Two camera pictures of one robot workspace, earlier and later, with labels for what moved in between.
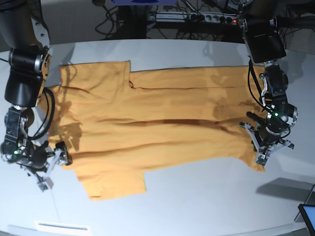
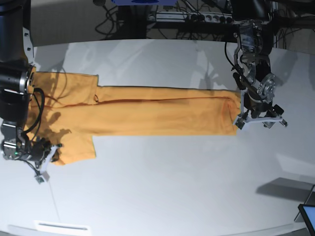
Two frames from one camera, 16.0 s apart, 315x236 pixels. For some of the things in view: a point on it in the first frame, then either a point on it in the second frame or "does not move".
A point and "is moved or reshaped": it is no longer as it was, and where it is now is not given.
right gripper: x=269 y=133 -> x=257 y=110
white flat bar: x=53 y=226 does not move
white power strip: x=193 y=16 does not move
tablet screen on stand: x=307 y=210 does not move
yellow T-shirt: x=111 y=124 is moved or reshaped
